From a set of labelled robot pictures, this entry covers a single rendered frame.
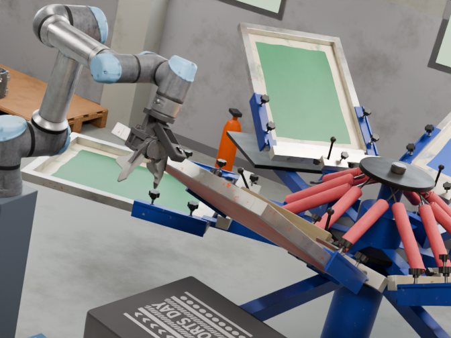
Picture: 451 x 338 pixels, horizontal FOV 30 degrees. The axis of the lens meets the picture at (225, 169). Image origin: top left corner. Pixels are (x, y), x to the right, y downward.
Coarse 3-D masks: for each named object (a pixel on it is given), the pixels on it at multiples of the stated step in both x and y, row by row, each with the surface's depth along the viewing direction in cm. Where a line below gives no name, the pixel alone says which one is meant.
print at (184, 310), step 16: (160, 304) 274; (176, 304) 276; (192, 304) 278; (144, 320) 263; (160, 320) 265; (176, 320) 267; (192, 320) 269; (208, 320) 271; (224, 320) 273; (160, 336) 256; (176, 336) 258; (192, 336) 260; (208, 336) 262; (224, 336) 264; (240, 336) 267
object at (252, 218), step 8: (200, 184) 235; (224, 200) 237; (232, 208) 250; (240, 208) 229; (248, 216) 242; (256, 216) 223; (256, 224) 255; (264, 224) 234; (264, 232) 270; (272, 232) 247; (280, 240) 263; (288, 240) 241; (288, 248) 279; (296, 248) 254; (304, 256) 269
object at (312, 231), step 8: (248, 192) 290; (264, 200) 286; (280, 208) 282; (288, 216) 280; (296, 216) 278; (296, 224) 277; (304, 224) 276; (312, 224) 275; (304, 232) 275; (312, 232) 274; (320, 232) 272; (328, 232) 272; (328, 240) 272
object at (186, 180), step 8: (168, 168) 248; (176, 176) 265; (184, 176) 242; (192, 184) 256; (200, 192) 271; (208, 192) 247; (208, 200) 284; (216, 200) 258; (224, 208) 274; (232, 216) 291; (240, 216) 264; (248, 224) 281; (256, 232) 299; (272, 240) 288
